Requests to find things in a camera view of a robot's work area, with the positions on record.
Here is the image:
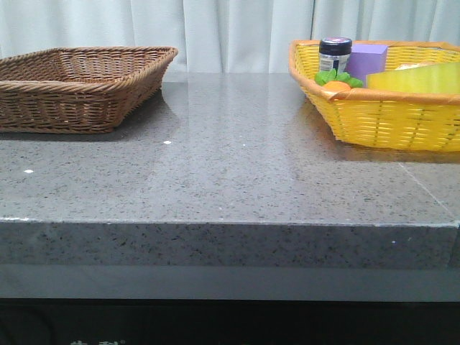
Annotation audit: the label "toy bread loaf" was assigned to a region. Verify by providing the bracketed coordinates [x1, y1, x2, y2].
[396, 61, 436, 70]

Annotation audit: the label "purple foam block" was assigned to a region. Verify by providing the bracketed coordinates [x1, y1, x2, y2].
[346, 44, 388, 85]

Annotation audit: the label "orange toy carrot green leaves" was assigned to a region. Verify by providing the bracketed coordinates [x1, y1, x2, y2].
[314, 69, 364, 91]

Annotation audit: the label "white curtain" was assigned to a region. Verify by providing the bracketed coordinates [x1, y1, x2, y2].
[1, 1, 459, 73]

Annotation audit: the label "yellow woven plastic basket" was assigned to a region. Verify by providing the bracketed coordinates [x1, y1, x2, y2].
[289, 40, 459, 152]

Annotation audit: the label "brown wicker basket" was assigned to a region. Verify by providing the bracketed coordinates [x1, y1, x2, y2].
[1, 46, 178, 134]

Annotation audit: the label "dark blue lidded jar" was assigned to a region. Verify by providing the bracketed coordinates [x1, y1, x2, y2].
[318, 37, 353, 73]

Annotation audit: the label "yellow packing tape roll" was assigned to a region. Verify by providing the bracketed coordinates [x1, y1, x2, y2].
[367, 62, 459, 94]

